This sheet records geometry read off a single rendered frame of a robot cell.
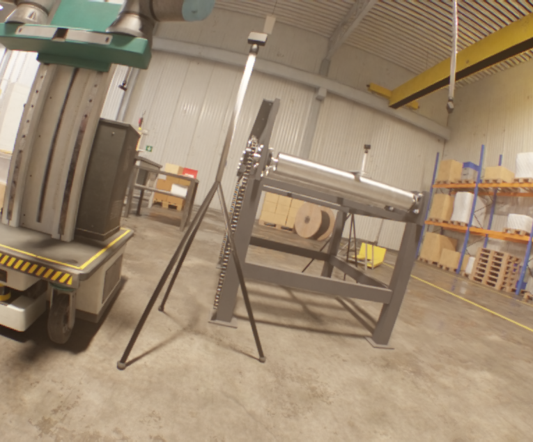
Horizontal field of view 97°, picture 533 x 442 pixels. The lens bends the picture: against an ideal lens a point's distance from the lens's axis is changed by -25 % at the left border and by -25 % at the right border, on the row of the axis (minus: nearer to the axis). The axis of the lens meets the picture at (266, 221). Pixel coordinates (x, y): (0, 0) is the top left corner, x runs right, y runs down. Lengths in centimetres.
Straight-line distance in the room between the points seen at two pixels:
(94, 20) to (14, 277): 100
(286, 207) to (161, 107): 653
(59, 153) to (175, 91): 1178
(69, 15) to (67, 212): 81
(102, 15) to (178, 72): 1197
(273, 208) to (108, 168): 832
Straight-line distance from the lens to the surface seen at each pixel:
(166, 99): 1300
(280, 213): 951
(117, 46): 113
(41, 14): 140
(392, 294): 186
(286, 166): 154
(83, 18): 143
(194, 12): 112
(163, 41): 1335
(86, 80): 139
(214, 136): 1237
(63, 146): 136
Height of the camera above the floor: 64
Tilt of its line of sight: 3 degrees down
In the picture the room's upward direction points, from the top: 14 degrees clockwise
